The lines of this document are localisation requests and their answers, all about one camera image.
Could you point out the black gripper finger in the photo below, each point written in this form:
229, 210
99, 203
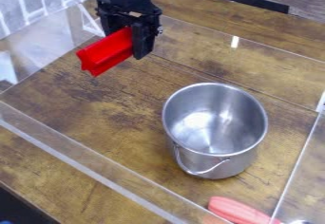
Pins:
143, 40
113, 22

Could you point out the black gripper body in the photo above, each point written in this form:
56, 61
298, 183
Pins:
139, 11

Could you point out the red plastic block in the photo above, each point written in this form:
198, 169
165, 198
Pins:
107, 52

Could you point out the silver metal pot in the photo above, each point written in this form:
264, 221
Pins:
216, 124

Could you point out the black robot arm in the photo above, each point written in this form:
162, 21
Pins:
135, 14

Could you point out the clear acrylic front barrier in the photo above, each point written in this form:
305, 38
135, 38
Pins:
143, 191

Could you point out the clear acrylic barrier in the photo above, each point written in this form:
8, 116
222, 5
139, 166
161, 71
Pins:
301, 205
143, 191

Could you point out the clear acrylic right barrier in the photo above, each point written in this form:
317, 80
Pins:
301, 205

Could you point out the black wall strip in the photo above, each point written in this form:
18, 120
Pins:
264, 4

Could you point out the orange handled tool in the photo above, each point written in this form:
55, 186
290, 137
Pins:
237, 212

